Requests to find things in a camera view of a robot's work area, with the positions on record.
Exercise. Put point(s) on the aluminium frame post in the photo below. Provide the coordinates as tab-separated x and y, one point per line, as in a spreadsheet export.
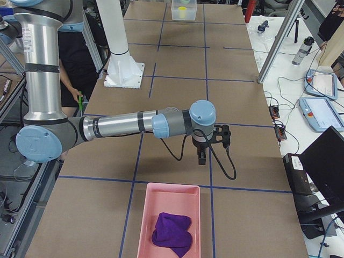
287	23

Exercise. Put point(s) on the person in black clothes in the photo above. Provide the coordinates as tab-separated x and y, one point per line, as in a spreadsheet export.
77	71

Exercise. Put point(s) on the black box device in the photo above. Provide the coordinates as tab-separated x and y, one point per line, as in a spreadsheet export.
298	179

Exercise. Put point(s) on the clear plastic bin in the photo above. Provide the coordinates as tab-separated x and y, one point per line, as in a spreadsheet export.
191	10

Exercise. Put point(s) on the purple cloth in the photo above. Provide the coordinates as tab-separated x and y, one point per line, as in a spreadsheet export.
171	231

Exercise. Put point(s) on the yellow plastic cup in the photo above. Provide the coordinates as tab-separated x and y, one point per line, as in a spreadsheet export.
182	12

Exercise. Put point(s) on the pink plastic tray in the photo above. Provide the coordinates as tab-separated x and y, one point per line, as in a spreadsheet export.
174	199

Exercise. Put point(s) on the folded blue umbrella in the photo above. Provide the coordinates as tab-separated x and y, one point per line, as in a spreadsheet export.
262	27

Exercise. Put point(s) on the clear water bottle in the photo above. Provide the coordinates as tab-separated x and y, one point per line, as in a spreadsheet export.
303	51

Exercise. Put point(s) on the red cylinder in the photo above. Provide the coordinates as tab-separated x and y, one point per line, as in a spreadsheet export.
249	10

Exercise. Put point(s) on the black monitor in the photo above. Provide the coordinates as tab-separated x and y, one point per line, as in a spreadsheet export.
323	162

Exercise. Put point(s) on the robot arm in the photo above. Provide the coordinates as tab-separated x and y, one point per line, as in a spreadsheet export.
47	131

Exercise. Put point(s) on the green handled tool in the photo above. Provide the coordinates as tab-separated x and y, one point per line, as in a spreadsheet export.
80	102

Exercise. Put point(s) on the near teach pendant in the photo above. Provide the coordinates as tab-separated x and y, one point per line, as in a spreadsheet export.
320	113

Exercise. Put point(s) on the white pillar with base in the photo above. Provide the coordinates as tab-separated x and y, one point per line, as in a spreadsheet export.
122	71

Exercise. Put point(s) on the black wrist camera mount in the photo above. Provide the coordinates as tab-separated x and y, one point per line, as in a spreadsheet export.
221	134

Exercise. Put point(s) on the far teach pendant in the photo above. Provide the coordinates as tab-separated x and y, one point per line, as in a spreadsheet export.
322	84

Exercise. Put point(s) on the teach pendant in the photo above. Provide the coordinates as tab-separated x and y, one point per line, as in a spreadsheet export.
320	113
322	84

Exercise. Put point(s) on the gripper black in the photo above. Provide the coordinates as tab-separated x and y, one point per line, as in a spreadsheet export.
200	148

